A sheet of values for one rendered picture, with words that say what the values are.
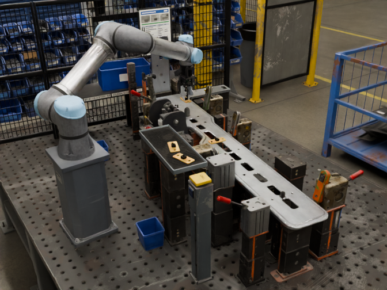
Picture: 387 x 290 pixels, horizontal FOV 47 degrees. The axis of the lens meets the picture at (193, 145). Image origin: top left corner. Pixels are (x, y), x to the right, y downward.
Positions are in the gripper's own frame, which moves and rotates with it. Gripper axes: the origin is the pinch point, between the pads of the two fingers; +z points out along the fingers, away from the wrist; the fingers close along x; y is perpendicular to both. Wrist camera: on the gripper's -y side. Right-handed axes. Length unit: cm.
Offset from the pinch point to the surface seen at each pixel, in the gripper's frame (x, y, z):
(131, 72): -21.5, -28.7, -9.7
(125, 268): -64, 78, 35
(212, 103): 13.0, 8.2, 3.4
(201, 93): 16.6, -12.9, 5.2
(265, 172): -1, 81, 5
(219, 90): 28.2, -12.2, 5.2
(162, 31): 10, -55, -24
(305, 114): 202, -133, 106
